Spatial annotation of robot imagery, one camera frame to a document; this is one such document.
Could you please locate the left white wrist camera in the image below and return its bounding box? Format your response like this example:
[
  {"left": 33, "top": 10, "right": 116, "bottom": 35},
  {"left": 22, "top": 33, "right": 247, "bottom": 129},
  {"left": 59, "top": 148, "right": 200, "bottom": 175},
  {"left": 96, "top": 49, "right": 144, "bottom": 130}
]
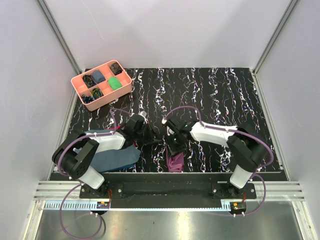
[{"left": 138, "top": 110, "right": 147, "bottom": 119}]

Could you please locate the pink divided organizer tray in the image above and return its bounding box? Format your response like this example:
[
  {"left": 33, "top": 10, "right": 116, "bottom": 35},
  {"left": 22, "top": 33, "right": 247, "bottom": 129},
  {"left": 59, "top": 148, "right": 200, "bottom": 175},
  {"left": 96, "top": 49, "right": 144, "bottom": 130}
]
[{"left": 70, "top": 60, "right": 133, "bottom": 112}]

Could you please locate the green rolled cloth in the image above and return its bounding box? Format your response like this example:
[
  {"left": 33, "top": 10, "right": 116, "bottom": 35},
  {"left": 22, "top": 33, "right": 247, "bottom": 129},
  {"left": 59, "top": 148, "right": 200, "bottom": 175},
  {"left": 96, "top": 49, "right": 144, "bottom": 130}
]
[{"left": 108, "top": 76, "right": 123, "bottom": 91}]

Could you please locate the dark patterned rolled cloth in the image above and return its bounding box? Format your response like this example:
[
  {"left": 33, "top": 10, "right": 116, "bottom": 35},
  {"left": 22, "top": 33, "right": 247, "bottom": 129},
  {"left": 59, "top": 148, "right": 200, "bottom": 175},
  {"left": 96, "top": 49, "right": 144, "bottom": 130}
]
[{"left": 110, "top": 62, "right": 123, "bottom": 76}]

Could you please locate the grey-blue folded cloth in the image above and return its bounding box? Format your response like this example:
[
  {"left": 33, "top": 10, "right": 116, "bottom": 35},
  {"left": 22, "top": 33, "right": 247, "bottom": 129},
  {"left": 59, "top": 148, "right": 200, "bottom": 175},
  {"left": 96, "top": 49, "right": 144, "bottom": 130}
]
[{"left": 85, "top": 130, "right": 141, "bottom": 174}]

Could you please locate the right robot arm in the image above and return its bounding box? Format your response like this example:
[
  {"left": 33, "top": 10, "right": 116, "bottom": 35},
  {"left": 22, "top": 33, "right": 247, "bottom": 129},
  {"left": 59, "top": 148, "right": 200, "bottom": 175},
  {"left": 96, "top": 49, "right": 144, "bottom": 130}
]
[{"left": 162, "top": 119, "right": 274, "bottom": 199}]

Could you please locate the black patterned rolled cloth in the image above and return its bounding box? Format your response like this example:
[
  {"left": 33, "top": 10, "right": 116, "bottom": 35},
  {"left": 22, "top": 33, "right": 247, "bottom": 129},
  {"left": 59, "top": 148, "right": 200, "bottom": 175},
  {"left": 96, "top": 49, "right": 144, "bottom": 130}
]
[{"left": 82, "top": 74, "right": 95, "bottom": 88}]

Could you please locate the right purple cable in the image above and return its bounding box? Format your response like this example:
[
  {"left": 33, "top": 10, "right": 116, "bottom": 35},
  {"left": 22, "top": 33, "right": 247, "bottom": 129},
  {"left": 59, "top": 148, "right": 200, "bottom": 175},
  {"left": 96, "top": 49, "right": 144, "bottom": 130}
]
[{"left": 162, "top": 106, "right": 275, "bottom": 217}]

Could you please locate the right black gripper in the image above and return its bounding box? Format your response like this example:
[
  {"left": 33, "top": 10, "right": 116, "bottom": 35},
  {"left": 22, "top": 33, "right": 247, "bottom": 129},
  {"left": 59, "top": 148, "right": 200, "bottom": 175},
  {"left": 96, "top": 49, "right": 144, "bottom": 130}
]
[{"left": 163, "top": 131, "right": 187, "bottom": 159}]

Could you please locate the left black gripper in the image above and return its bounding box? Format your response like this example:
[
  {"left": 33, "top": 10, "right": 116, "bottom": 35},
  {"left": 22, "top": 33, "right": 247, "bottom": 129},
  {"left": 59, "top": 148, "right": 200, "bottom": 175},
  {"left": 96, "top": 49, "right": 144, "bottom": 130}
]
[{"left": 133, "top": 121, "right": 162, "bottom": 145}]

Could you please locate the purple satin napkin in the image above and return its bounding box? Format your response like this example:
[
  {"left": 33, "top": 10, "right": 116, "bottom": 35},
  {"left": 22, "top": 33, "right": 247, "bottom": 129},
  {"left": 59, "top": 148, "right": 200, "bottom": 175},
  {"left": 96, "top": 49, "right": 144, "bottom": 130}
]
[{"left": 165, "top": 147, "right": 185, "bottom": 173}]

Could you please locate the blue rolled cloth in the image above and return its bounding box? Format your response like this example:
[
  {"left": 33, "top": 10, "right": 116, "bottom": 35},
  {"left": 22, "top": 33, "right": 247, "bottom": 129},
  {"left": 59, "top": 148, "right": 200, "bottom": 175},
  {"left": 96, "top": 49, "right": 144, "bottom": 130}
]
[{"left": 91, "top": 70, "right": 106, "bottom": 84}]

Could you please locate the blue-black patterned rolled cloth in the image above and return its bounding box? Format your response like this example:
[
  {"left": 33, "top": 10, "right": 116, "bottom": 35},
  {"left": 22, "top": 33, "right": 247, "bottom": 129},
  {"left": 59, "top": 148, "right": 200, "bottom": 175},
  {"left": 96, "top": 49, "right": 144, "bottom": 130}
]
[{"left": 81, "top": 94, "right": 95, "bottom": 104}]

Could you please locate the yellow-black patterned rolled cloth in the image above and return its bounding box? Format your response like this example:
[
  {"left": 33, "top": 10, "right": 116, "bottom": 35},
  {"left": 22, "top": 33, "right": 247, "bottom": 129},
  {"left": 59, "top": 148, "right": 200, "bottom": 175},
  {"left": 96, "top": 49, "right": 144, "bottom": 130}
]
[{"left": 91, "top": 88, "right": 103, "bottom": 100}]

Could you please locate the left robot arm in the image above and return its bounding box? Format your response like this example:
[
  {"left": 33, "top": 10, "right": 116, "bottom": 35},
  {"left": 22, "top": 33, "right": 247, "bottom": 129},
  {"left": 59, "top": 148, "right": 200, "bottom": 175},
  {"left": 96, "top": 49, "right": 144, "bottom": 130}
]
[{"left": 51, "top": 114, "right": 157, "bottom": 198}]

